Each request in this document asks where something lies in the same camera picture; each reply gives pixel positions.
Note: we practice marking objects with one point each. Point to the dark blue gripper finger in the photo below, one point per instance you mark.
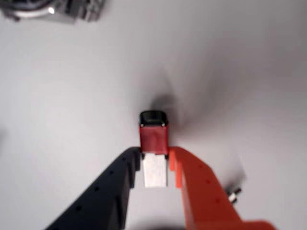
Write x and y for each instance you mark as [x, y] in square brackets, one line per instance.
[100, 198]

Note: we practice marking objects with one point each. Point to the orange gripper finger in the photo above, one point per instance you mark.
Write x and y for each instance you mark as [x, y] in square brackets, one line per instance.
[204, 198]

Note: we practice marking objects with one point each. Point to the red and black USB stick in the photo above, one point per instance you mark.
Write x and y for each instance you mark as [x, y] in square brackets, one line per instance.
[153, 141]

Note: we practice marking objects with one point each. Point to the silver metal wristwatch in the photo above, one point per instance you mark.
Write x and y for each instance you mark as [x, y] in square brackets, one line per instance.
[36, 12]

